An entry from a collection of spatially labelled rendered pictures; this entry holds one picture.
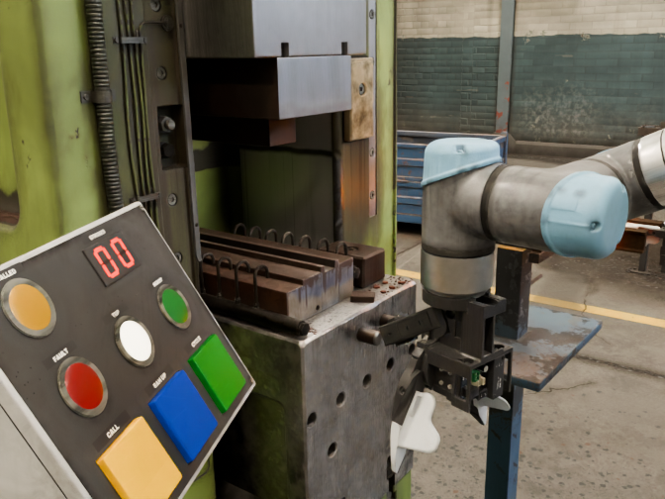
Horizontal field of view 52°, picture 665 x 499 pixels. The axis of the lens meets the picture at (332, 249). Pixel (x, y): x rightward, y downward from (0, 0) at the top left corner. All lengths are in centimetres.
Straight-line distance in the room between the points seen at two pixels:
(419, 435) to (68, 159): 60
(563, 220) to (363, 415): 82
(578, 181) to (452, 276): 15
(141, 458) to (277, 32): 67
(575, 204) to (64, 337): 47
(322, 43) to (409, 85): 864
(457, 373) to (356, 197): 89
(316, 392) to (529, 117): 807
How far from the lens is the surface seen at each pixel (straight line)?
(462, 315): 71
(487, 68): 928
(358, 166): 154
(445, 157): 66
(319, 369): 119
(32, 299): 67
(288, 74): 112
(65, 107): 102
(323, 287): 125
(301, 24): 114
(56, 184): 102
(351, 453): 136
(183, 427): 74
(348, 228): 154
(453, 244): 68
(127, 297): 77
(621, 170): 73
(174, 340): 80
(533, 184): 63
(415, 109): 979
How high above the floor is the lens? 138
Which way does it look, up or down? 17 degrees down
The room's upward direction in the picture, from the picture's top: 1 degrees counter-clockwise
